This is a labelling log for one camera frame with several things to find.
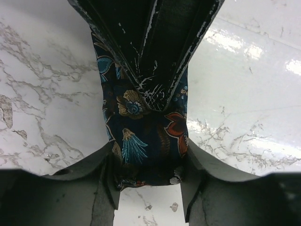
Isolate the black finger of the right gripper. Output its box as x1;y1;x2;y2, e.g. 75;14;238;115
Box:
70;0;222;111

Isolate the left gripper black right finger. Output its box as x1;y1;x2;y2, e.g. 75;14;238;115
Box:
181;141;301;226

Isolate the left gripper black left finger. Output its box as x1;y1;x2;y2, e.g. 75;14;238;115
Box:
0;144;120;226

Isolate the dark floral patterned tie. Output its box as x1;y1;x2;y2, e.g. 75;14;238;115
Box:
91;32;189;191

